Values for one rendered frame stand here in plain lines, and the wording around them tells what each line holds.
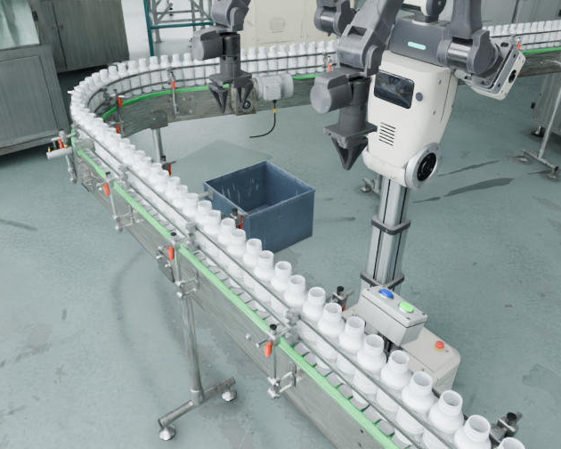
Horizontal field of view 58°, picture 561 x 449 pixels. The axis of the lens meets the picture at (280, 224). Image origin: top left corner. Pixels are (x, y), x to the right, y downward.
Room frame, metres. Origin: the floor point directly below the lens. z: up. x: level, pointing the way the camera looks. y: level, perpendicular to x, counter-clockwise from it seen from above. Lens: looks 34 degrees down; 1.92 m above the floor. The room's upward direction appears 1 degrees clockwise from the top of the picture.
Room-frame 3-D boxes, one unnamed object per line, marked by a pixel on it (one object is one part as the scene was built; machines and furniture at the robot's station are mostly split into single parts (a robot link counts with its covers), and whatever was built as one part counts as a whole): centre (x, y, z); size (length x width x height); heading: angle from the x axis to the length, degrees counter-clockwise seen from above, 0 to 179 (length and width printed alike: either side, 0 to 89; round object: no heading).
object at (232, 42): (1.34, 0.14, 1.57); 0.07 x 0.06 x 0.07; 130
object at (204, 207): (1.22, 0.21, 1.08); 0.06 x 0.06 x 0.17
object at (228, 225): (1.13, 0.14, 1.08); 0.06 x 0.06 x 0.17
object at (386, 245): (1.50, -0.39, 0.74); 0.11 x 0.11 x 0.40; 39
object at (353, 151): (1.01, -0.15, 1.44); 0.07 x 0.07 x 0.09; 39
